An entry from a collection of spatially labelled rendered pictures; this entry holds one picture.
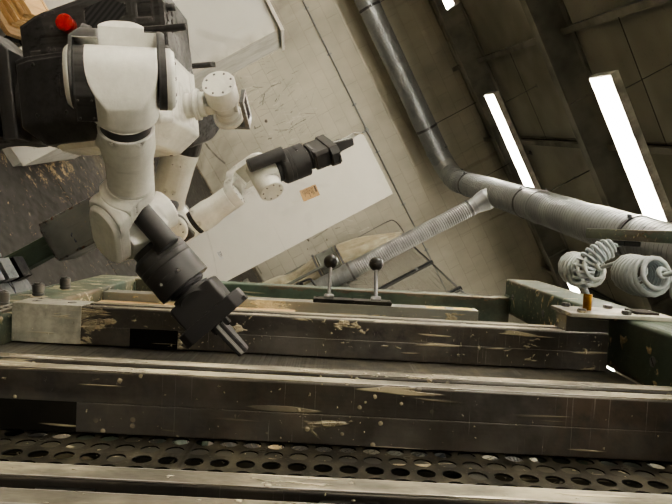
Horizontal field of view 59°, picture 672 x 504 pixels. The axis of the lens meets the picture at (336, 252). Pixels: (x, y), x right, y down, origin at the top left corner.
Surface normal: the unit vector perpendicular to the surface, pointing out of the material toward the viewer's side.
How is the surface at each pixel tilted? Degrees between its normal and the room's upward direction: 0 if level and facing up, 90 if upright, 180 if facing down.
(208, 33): 90
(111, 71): 75
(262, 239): 90
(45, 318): 90
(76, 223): 90
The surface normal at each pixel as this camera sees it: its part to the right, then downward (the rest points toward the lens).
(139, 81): 0.29, 0.11
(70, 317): 0.00, 0.05
